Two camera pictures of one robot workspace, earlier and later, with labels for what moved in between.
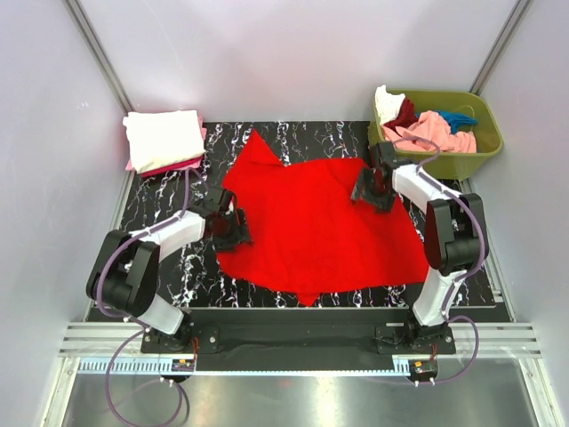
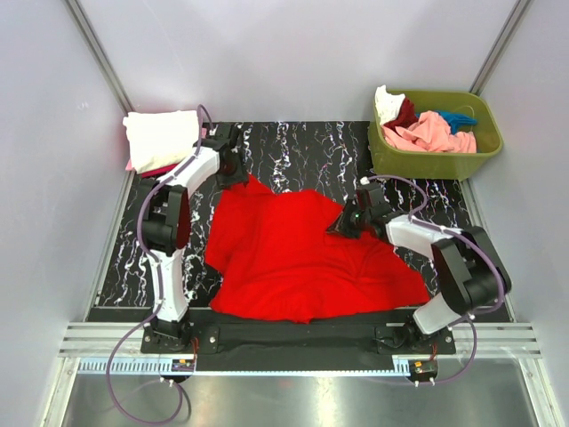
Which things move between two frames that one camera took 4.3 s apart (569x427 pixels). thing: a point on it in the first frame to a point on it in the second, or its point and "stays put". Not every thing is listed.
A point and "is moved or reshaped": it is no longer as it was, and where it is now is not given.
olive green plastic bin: (447, 165) stays put
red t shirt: (308, 235) is moved or reshaped
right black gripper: (383, 205) to (340, 225)
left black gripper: (240, 237) to (240, 177)
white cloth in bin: (388, 104) stays put
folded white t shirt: (159, 138) stays put
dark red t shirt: (406, 117) stays put
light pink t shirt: (432, 125) stays put
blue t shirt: (456, 120) stays put
